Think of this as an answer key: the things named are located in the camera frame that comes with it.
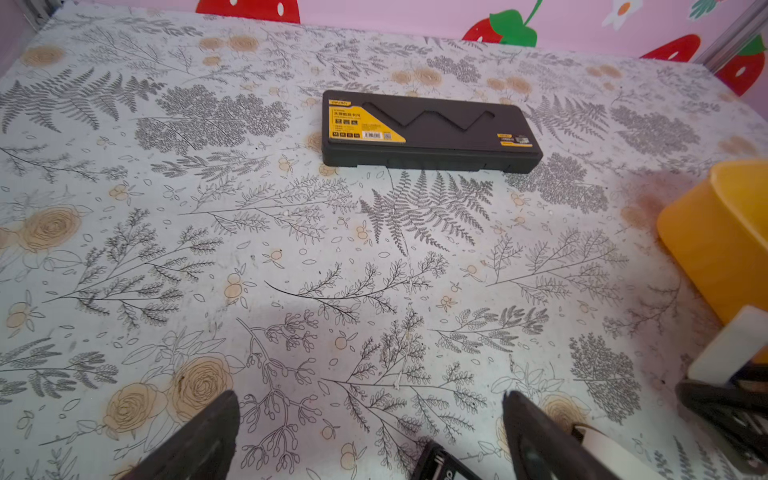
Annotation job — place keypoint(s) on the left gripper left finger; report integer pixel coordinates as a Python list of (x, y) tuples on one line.
[(202, 449)]

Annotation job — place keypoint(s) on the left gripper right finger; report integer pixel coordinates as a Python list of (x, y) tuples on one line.
[(539, 449)]

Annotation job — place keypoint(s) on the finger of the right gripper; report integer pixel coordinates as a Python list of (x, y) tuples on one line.
[(734, 415)]

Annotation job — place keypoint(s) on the black stapler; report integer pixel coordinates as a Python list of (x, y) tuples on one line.
[(436, 463)]

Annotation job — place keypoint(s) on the yellow plastic tray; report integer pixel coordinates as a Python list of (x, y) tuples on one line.
[(717, 233)]

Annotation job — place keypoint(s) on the black tool case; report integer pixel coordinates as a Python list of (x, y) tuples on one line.
[(364, 129)]

